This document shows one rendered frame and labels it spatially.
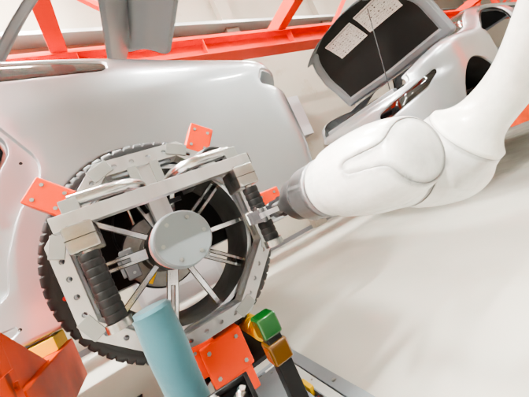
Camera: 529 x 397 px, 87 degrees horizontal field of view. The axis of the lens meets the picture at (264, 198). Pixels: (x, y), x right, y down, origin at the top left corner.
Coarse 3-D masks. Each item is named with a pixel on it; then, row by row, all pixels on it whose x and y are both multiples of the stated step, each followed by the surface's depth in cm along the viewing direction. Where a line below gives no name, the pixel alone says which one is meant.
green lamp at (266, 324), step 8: (264, 312) 52; (272, 312) 50; (256, 320) 50; (264, 320) 49; (272, 320) 50; (256, 328) 51; (264, 328) 49; (272, 328) 50; (280, 328) 50; (264, 336) 49; (272, 336) 50
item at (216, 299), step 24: (168, 168) 87; (216, 192) 99; (144, 216) 83; (240, 216) 94; (144, 240) 83; (240, 240) 99; (240, 264) 92; (144, 288) 79; (168, 288) 82; (216, 288) 102; (192, 312) 93
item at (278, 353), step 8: (264, 344) 51; (272, 344) 49; (280, 344) 50; (288, 344) 50; (264, 352) 52; (272, 352) 49; (280, 352) 49; (288, 352) 50; (272, 360) 49; (280, 360) 49
